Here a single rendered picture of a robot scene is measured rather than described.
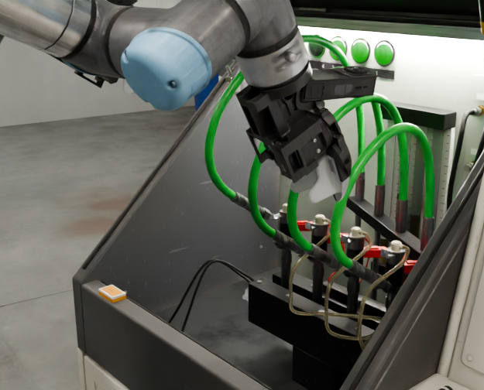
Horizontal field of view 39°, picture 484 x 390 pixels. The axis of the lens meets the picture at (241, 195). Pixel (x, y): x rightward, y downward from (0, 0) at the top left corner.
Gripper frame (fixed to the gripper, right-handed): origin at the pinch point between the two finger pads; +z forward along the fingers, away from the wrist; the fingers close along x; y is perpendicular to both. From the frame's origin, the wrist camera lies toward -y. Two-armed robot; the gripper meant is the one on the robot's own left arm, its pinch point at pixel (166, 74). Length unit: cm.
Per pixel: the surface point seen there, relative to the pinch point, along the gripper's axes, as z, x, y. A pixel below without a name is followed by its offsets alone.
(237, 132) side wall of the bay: 28.4, -21.2, -5.4
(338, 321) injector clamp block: 37, 21, 29
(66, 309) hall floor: 82, -214, 45
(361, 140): 37.6, 9.4, -5.9
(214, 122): 4.3, 15.5, 8.7
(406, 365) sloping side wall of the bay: 34, 40, 33
